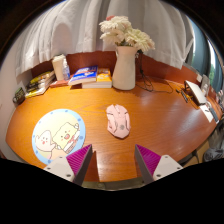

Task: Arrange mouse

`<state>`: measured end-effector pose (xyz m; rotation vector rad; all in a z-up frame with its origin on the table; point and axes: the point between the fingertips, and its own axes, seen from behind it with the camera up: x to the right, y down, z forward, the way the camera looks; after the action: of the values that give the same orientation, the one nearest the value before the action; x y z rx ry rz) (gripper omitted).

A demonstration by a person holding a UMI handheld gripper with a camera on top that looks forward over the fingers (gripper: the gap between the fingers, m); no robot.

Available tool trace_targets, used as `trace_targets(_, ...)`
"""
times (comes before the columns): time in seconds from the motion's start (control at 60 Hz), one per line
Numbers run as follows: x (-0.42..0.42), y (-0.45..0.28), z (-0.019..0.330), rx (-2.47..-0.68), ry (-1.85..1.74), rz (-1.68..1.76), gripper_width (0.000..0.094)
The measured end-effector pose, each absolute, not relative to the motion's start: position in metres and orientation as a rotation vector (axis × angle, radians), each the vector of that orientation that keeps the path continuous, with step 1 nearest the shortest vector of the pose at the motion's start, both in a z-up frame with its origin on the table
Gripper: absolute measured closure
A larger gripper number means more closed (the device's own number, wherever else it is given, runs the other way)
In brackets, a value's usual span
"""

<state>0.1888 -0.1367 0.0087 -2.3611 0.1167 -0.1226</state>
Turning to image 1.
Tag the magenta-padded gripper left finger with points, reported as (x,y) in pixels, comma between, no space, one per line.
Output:
(68,168)

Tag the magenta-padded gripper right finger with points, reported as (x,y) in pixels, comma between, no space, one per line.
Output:
(160,168)

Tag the pink computer mouse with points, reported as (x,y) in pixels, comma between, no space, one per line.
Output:
(118,121)

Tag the round cartoon mouse pad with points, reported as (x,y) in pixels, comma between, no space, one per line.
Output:
(56,133)

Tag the white notepad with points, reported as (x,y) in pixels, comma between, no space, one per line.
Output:
(208,114)

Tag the black pen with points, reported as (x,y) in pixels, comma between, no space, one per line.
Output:
(184,96)

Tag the white and yellow book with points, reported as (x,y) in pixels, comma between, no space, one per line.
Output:
(37,91)

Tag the white open laptop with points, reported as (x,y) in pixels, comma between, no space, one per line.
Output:
(196,92)

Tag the dark red book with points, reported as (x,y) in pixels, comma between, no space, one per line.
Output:
(58,83)

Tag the dark green mug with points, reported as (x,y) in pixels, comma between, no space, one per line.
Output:
(19,96)

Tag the black spine book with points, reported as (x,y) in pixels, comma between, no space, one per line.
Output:
(39,84)

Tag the orange yellow cover book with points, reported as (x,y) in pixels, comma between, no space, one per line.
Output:
(104,76)

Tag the cream lidded tumbler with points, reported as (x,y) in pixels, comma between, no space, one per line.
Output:
(58,68)

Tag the white ceramic jug vase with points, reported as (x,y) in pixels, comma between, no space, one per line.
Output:
(124,71)

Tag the dark teal curtain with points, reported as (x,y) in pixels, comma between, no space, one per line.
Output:
(203,53)

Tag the white pleated curtain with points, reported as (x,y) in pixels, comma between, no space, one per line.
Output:
(73,26)

